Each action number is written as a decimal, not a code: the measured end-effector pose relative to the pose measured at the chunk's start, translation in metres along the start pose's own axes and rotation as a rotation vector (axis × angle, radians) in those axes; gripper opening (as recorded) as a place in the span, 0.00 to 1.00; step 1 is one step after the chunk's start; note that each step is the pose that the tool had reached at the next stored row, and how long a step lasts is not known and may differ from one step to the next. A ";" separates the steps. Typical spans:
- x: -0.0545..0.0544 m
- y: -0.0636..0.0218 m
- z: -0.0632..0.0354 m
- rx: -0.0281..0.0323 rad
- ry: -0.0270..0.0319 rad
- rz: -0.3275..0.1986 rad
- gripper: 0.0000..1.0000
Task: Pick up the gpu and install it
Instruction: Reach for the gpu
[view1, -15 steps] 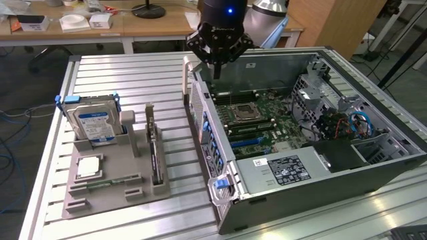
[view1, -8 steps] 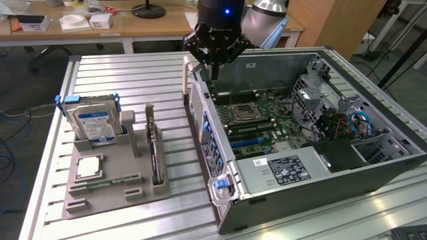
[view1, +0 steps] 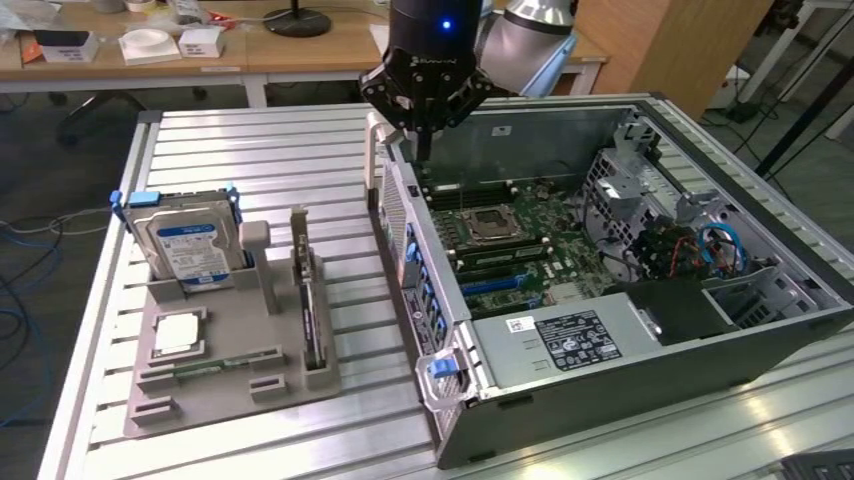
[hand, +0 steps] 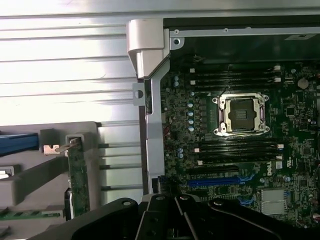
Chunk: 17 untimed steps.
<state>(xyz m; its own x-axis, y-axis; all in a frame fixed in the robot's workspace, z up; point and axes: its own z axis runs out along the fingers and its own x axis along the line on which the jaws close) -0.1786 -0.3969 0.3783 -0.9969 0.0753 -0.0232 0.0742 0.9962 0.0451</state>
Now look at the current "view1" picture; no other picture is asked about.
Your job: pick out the green motherboard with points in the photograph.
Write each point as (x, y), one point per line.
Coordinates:
(534, 225)

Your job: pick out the blue expansion slot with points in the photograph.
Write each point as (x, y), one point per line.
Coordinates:
(490, 286)

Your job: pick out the small white box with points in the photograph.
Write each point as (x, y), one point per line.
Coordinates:
(201, 42)

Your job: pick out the black installed RAM stick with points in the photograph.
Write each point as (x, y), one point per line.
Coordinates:
(501, 255)

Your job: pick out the white box with black top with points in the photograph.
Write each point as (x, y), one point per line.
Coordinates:
(67, 52)

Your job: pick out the silver CPU chip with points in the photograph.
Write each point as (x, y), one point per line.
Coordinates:
(179, 332)

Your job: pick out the white tape roll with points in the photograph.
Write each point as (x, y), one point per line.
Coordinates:
(141, 5)

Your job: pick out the metal CPU socket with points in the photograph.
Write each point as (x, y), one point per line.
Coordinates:
(494, 222)

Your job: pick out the black keyboard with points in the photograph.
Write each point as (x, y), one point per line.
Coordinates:
(824, 470)

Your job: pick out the black Nvidia graphics card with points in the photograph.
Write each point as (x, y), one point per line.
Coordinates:
(308, 305)

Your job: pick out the green RAM stick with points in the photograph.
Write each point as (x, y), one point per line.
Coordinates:
(201, 370)

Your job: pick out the wooden desk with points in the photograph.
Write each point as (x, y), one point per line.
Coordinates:
(301, 55)

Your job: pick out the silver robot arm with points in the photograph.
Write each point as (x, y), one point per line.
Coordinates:
(528, 35)

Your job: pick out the grey printed parts rack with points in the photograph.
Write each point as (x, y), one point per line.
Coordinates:
(234, 397)

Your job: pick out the orange booklet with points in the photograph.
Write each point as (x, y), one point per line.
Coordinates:
(29, 50)

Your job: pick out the grey power supply unit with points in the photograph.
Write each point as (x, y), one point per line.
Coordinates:
(521, 355)

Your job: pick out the white table frame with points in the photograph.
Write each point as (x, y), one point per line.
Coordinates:
(769, 60)

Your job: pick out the hard disk with blue bracket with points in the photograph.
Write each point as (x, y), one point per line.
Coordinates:
(187, 245)

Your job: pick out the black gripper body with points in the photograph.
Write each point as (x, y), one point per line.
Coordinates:
(434, 45)

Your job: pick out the black office chair base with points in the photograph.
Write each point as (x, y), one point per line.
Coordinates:
(81, 112)

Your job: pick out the white round holder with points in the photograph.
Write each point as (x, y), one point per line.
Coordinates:
(150, 50)

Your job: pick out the black lamp base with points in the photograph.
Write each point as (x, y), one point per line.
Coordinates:
(297, 25)

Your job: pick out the silver disk bay cage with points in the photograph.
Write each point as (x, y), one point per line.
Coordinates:
(628, 220)

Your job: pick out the open black PC case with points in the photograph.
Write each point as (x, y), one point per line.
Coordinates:
(601, 415)

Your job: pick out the grey cup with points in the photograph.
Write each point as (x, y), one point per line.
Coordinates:
(109, 5)

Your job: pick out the black tripod leg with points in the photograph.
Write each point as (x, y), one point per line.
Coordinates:
(771, 160)

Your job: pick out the white paper sheets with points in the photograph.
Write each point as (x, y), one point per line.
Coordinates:
(381, 40)

